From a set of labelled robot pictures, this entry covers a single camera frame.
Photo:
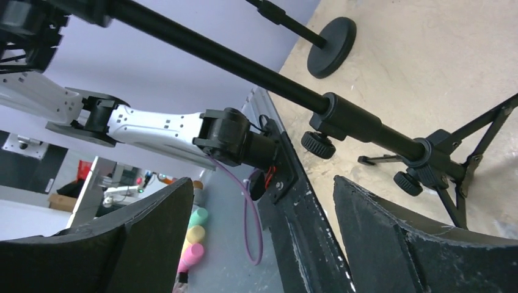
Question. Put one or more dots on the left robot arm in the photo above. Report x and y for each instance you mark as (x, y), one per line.
(203, 139)

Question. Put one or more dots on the yellow marker tube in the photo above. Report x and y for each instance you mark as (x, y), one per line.
(194, 235)

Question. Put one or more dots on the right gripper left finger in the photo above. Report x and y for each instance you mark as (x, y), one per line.
(133, 249)

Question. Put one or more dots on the black tripod shock-mount stand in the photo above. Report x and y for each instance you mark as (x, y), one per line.
(444, 162)

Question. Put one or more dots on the black round-base front-left stand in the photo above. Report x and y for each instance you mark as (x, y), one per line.
(330, 47)

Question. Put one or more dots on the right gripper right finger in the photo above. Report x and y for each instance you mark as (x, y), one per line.
(393, 249)

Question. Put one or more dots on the green marker tube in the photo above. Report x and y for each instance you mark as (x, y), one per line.
(198, 217)

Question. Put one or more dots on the pink marker tube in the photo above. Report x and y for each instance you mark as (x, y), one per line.
(191, 256)

